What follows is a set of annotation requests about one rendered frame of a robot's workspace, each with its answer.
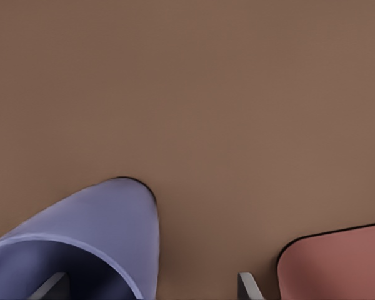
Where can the red box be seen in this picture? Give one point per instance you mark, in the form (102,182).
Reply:
(334,265)

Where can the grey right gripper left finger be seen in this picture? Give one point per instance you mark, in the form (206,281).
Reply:
(51,286)

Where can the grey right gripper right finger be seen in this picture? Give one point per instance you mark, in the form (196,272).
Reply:
(248,286)

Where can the blue-purple cup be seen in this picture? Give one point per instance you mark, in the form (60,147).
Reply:
(112,215)

